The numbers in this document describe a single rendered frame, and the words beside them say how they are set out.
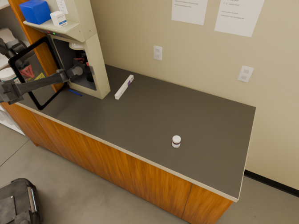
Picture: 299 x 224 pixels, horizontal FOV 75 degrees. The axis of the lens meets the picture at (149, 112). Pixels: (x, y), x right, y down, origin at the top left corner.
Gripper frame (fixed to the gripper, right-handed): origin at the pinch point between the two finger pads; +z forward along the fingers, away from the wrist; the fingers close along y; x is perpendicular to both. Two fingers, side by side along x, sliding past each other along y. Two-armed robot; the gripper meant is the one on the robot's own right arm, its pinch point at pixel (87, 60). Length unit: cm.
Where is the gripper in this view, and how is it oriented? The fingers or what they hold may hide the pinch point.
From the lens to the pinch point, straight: 153.4
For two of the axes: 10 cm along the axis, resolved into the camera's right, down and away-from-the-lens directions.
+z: 4.7, -6.7, 5.8
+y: -8.8, -3.2, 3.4
